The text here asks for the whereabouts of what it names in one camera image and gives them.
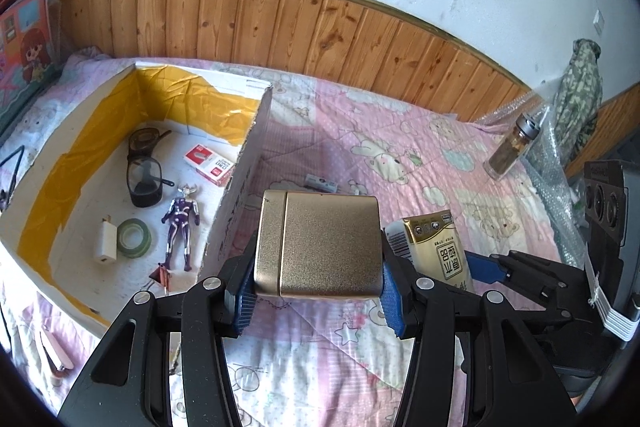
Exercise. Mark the gold power adapter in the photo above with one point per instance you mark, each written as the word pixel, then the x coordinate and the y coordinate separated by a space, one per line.
pixel 320 247

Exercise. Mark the white charger plug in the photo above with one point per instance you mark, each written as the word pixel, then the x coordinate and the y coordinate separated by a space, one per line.
pixel 106 242

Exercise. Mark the purple toy figure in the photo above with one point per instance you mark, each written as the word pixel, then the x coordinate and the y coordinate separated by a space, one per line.
pixel 181 217

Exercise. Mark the pink binder clip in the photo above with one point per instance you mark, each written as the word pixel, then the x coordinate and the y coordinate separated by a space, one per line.
pixel 162 277

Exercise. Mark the camouflage cloth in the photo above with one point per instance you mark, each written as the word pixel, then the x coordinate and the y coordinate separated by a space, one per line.
pixel 580 97

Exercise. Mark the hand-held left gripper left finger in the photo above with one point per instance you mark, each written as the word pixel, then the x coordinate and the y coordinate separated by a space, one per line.
pixel 244 307

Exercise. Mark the red and white staples box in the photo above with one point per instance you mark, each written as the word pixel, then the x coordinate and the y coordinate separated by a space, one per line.
pixel 210 164

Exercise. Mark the clear bubble wrap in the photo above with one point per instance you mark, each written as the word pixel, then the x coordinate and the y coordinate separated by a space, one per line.
pixel 550 187

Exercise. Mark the glass bottle with metal lid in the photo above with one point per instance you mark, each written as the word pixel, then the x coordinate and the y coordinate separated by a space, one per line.
pixel 505 157

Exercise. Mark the pink cartoon printed quilt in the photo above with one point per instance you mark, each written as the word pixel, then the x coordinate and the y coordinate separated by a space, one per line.
pixel 340 142

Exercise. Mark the white cardboard box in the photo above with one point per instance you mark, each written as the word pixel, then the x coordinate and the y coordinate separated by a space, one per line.
pixel 75 127

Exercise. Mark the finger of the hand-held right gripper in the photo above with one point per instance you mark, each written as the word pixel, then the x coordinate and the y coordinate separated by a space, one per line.
pixel 565 322
pixel 482 268

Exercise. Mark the dark safety glasses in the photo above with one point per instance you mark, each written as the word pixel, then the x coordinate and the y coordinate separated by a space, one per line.
pixel 145 197

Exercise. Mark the white wall socket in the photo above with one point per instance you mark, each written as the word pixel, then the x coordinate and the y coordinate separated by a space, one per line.
pixel 598 20

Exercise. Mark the green tape roll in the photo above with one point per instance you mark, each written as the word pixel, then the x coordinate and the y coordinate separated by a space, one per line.
pixel 121 238

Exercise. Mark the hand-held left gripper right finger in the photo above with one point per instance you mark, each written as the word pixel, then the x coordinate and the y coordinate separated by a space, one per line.
pixel 391 307

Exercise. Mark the cartoon picture book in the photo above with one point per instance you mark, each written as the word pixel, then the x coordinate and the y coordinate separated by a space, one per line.
pixel 30 52

